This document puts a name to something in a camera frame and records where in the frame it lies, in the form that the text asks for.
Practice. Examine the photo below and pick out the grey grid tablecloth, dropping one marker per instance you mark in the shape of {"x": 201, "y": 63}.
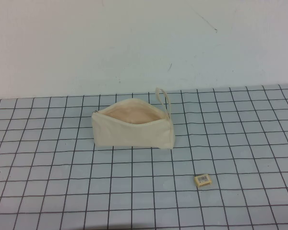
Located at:
{"x": 62, "y": 179}

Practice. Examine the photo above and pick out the cream canvas pencil case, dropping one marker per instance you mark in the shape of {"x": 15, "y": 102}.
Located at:
{"x": 129, "y": 134}

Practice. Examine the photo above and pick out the yellow eraser with barcode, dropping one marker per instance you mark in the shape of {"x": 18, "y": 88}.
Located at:
{"x": 202, "y": 182}

